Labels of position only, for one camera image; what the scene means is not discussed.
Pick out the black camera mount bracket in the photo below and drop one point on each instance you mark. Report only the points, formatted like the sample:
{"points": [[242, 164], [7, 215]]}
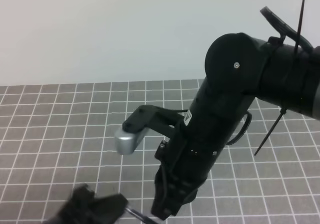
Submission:
{"points": [[159, 119]]}

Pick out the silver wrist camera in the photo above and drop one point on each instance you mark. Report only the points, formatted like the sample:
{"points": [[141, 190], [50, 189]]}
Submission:
{"points": [[126, 143]]}

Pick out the black zip tie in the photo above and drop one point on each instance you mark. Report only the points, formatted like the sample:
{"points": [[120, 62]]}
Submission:
{"points": [[270, 131], [298, 34]]}

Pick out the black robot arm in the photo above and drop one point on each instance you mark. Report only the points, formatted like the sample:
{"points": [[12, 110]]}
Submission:
{"points": [[238, 70]]}

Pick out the black zip tie lower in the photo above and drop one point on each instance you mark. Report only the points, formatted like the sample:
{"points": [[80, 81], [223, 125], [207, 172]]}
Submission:
{"points": [[270, 131]]}

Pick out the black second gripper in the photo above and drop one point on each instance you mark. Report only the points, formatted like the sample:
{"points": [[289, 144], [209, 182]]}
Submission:
{"points": [[80, 208]]}

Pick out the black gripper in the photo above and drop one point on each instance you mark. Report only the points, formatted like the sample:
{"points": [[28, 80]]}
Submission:
{"points": [[178, 178]]}

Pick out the grey grid tablecloth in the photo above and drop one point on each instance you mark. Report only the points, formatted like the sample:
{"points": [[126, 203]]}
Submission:
{"points": [[55, 137]]}

